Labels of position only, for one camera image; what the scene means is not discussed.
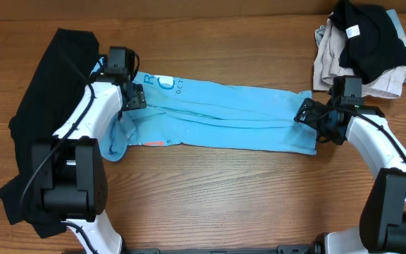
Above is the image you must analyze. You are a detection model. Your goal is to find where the grey-blue garment under pile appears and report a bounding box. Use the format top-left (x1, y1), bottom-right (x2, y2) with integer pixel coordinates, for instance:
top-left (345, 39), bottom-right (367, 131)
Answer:
top-left (314, 9), bottom-right (406, 83)

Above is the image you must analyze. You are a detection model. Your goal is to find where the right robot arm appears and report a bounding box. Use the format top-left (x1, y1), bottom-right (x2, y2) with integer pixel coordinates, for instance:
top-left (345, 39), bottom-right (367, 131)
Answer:
top-left (294, 76), bottom-right (406, 253)

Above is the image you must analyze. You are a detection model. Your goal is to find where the black t-shirt on left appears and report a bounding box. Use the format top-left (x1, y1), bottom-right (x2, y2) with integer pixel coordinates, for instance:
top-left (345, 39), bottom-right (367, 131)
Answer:
top-left (0, 28), bottom-right (99, 225)

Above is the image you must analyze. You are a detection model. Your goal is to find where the black folded garment on pile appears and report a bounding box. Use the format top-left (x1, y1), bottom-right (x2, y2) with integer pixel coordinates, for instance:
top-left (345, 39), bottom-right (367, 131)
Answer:
top-left (329, 1), bottom-right (406, 84)

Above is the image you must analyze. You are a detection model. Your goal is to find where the beige folded garment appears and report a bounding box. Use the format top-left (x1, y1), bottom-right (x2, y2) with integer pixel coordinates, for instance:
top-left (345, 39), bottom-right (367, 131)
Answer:
top-left (313, 20), bottom-right (406, 99)

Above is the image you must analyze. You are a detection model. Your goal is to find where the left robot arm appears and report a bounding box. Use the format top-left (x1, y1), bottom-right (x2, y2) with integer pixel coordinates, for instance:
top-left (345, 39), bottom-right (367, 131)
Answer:
top-left (20, 47), bottom-right (147, 253)

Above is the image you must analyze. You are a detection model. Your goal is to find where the light blue printed t-shirt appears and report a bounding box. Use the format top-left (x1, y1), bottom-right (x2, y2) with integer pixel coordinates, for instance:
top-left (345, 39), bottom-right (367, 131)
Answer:
top-left (99, 72), bottom-right (316, 162)

